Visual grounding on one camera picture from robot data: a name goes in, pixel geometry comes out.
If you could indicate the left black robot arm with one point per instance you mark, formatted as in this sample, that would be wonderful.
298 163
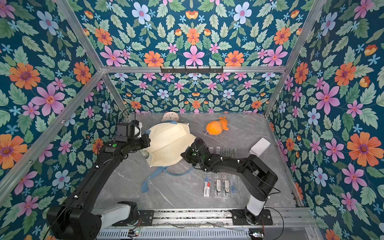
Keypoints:
74 219

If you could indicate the cream canvas tote bag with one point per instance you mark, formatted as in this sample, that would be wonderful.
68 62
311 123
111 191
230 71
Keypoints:
168 141

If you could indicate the white rectangular box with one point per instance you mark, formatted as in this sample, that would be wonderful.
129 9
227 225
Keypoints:
260 147

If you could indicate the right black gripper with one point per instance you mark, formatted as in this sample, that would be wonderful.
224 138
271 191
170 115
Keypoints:
188 154

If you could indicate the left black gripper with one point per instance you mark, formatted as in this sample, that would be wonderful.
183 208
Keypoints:
147 143

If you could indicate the pink round alarm clock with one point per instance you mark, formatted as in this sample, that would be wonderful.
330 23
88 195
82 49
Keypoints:
171 116

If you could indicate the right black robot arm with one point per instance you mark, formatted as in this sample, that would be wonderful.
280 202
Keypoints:
256 176

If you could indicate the orange plastic fish toy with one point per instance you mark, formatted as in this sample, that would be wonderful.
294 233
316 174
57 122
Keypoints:
215 128

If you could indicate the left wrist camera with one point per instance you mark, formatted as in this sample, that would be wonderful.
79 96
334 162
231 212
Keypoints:
127 131

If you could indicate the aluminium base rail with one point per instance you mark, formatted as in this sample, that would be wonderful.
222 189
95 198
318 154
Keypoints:
216 224

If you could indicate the black hook rail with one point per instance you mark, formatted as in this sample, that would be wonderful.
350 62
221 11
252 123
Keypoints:
191 70

